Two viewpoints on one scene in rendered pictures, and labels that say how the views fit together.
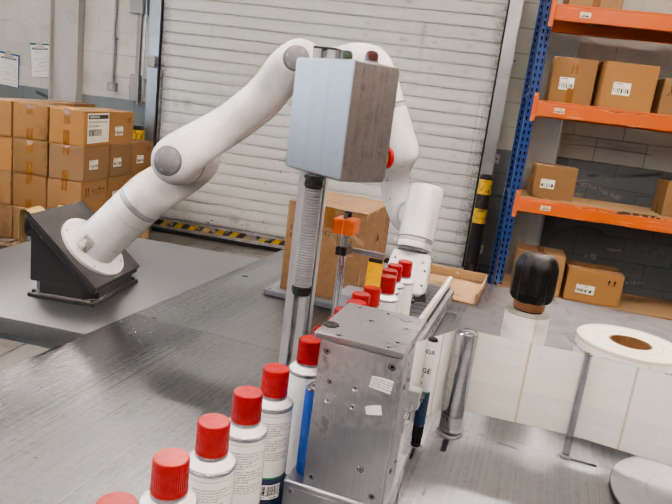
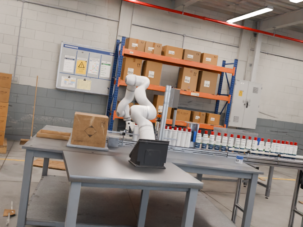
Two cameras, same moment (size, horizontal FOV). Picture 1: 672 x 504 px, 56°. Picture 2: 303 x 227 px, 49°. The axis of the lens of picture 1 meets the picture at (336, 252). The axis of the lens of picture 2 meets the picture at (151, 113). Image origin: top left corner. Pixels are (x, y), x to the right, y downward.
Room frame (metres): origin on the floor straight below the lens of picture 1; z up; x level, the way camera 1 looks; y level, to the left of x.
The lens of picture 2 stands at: (2.87, 2.91, 1.37)
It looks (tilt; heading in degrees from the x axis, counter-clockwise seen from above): 3 degrees down; 241
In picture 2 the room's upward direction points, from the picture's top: 8 degrees clockwise
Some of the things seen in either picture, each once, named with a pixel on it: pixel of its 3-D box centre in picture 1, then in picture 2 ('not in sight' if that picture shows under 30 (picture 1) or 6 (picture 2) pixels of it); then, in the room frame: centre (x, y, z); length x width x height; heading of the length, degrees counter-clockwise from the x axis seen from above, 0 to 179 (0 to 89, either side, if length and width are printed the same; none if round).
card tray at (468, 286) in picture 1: (445, 281); (54, 134); (2.13, -0.39, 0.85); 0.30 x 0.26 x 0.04; 162
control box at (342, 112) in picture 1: (341, 119); (171, 97); (1.10, 0.02, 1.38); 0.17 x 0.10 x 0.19; 38
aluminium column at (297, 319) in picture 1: (308, 229); (163, 118); (1.18, 0.06, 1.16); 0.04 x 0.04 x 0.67; 72
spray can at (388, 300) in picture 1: (381, 323); not in sight; (1.21, -0.11, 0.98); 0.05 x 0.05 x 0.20
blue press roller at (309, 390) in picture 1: (311, 442); (194, 138); (0.72, 0.00, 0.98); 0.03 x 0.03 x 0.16
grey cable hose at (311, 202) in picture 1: (307, 236); (174, 118); (1.05, 0.05, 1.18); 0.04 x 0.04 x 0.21
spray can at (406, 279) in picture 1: (399, 304); (135, 131); (1.36, -0.16, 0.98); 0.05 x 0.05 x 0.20
